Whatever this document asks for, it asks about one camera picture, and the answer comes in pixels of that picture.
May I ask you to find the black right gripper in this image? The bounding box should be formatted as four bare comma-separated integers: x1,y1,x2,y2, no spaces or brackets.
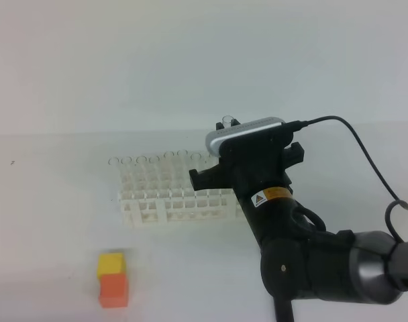
189,122,304,199

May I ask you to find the clear glass test tube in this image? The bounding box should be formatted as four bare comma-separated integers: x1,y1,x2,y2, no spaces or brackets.
222,115,234,128

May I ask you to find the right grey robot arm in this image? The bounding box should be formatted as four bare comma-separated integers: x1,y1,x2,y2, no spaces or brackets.
189,117,408,305

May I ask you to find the white plastic test tube rack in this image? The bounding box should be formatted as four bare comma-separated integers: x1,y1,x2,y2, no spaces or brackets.
118,151,244,228

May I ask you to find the black round-headed stand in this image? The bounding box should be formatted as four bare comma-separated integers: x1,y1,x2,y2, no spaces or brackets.
274,298,295,322

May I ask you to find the yellow cube block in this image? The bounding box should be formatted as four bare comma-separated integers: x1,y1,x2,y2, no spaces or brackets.
97,252,126,279

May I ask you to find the orange cube block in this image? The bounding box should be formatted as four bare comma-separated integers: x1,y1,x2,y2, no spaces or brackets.
99,273,129,309

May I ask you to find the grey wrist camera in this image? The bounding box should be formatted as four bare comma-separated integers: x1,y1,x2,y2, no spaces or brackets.
205,115,285,157

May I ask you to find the black camera cable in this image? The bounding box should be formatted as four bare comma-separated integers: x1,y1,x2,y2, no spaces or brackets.
284,115,408,242

